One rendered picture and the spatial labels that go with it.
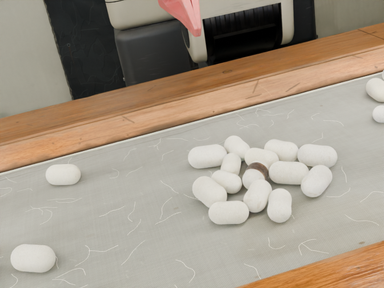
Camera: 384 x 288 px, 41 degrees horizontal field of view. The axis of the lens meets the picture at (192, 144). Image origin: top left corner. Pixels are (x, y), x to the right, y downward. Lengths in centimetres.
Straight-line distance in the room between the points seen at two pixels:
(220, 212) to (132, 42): 98
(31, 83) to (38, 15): 33
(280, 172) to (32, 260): 21
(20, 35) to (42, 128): 194
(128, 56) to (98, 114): 75
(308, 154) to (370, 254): 15
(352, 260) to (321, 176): 11
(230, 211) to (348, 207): 9
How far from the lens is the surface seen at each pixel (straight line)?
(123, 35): 134
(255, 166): 45
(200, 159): 48
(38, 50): 255
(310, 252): 38
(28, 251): 42
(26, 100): 264
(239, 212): 40
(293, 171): 44
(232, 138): 50
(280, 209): 40
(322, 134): 53
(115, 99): 65
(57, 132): 60
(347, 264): 33
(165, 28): 134
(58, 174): 52
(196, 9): 52
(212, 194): 42
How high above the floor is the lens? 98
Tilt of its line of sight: 26 degrees down
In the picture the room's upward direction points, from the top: 11 degrees counter-clockwise
